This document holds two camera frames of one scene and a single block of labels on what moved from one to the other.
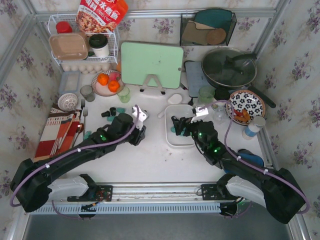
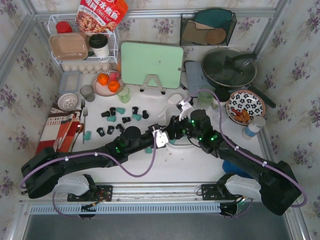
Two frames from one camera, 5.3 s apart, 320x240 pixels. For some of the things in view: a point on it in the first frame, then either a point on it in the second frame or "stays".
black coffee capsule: (113, 111) stays
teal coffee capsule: (110, 118) stays
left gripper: (139, 133) -> (155, 130)
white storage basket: (179, 111) stays
